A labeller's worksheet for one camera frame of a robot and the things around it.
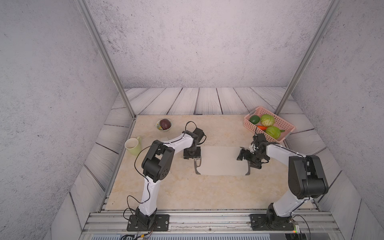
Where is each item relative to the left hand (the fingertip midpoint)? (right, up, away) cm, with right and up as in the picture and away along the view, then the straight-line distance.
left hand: (197, 158), depth 97 cm
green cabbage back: (+50, +25, +11) cm, 57 cm away
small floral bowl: (-29, +20, +14) cm, 38 cm away
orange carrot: (+47, +20, +14) cm, 53 cm away
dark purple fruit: (-23, +22, +11) cm, 34 cm away
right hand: (+28, -1, -4) cm, 29 cm away
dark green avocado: (+43, +26, +17) cm, 53 cm away
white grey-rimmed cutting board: (+13, -1, -1) cm, 13 cm away
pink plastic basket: (+60, +23, +12) cm, 65 cm away
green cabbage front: (+50, +17, +2) cm, 53 cm away
